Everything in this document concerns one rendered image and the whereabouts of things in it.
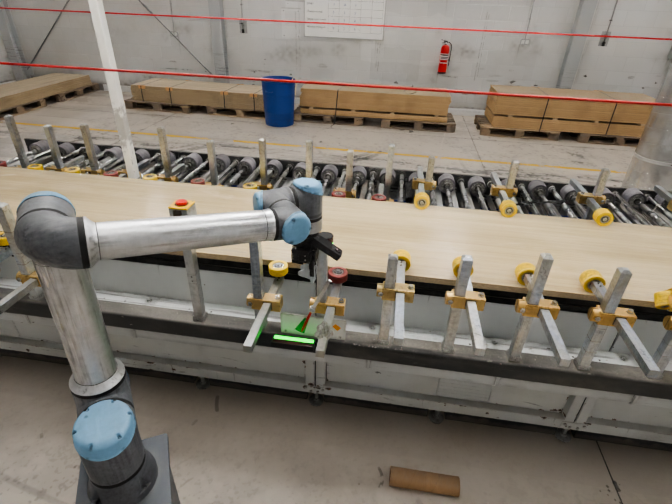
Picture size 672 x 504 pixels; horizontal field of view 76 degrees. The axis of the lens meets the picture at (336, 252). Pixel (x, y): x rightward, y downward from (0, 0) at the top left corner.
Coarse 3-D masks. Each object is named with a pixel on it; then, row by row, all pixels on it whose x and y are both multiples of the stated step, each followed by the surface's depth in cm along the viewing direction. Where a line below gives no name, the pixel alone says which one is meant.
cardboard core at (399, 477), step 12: (396, 468) 191; (396, 480) 187; (408, 480) 187; (420, 480) 187; (432, 480) 186; (444, 480) 186; (456, 480) 187; (432, 492) 187; (444, 492) 185; (456, 492) 185
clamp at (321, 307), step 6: (312, 300) 164; (330, 300) 164; (336, 300) 164; (318, 306) 163; (324, 306) 163; (330, 306) 162; (336, 306) 162; (342, 306) 161; (318, 312) 165; (324, 312) 164; (336, 312) 163; (342, 312) 163
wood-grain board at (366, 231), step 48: (0, 192) 230; (96, 192) 234; (144, 192) 237; (192, 192) 239; (240, 192) 241; (336, 240) 198; (384, 240) 199; (432, 240) 201; (480, 240) 202; (528, 240) 204; (576, 240) 206; (624, 240) 207; (480, 288) 174; (576, 288) 171
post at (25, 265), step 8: (0, 208) 163; (8, 208) 165; (0, 216) 165; (8, 216) 166; (8, 224) 166; (8, 232) 168; (8, 240) 170; (16, 248) 172; (16, 256) 174; (24, 256) 175; (24, 264) 176; (32, 264) 179; (24, 272) 178; (40, 288) 185
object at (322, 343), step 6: (336, 288) 172; (330, 294) 169; (336, 294) 169; (330, 312) 159; (324, 318) 156; (330, 318) 156; (330, 324) 154; (318, 342) 146; (324, 342) 146; (318, 348) 143; (324, 348) 143; (318, 354) 143; (324, 354) 143
